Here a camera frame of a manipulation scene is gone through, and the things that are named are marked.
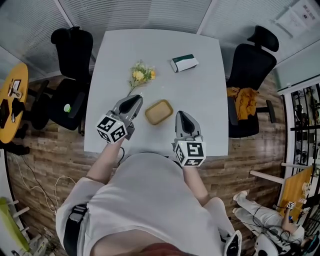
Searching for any dark brown notebook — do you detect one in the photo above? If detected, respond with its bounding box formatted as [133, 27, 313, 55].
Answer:
[0, 99, 11, 130]

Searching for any orange cloth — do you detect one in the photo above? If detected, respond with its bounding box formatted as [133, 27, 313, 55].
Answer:
[226, 86, 260, 122]

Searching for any wooden desk with white frame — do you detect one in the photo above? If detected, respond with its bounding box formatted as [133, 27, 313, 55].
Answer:
[249, 162, 316, 222]

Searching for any yellow round table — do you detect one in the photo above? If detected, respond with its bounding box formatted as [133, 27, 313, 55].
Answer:
[0, 62, 29, 145]

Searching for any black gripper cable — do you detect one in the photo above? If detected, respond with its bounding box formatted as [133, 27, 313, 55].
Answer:
[117, 146, 126, 166]

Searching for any black office chair with headrest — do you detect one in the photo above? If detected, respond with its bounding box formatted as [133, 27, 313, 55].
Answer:
[225, 25, 280, 139]

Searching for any tan rectangular tray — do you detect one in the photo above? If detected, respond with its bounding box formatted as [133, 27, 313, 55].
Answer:
[144, 99, 175, 126]

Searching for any person's white shirt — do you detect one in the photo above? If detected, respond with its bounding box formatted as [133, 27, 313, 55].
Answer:
[55, 151, 241, 256]

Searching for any white framed card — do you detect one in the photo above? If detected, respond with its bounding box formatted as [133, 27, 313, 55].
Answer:
[8, 79, 22, 97]

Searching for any white floor cable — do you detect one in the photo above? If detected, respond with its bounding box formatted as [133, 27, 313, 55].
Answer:
[11, 154, 76, 214]

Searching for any white paper notice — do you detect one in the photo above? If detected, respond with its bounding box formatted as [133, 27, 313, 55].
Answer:
[269, 4, 319, 39]

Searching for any white green tissue box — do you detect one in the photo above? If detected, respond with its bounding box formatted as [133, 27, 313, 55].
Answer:
[170, 53, 200, 74]

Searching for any black pouch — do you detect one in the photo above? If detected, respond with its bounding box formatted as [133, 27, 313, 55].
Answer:
[10, 98, 26, 117]

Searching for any person's right forearm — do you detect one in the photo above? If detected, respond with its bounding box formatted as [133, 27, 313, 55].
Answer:
[182, 165, 211, 209]

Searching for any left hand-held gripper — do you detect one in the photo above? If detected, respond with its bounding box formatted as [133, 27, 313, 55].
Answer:
[95, 94, 145, 144]

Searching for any black shoulder strap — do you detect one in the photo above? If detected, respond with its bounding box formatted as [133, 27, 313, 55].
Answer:
[62, 203, 89, 256]

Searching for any yellow artificial flower bunch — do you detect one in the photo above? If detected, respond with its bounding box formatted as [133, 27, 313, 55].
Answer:
[126, 59, 157, 97]

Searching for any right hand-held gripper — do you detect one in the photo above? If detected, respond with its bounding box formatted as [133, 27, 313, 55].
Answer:
[171, 111, 207, 168]

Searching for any person's left forearm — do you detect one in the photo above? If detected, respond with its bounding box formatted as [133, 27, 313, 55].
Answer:
[86, 137, 126, 186]

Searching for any black metal shelf rack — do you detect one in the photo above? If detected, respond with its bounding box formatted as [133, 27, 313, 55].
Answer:
[280, 84, 320, 166]

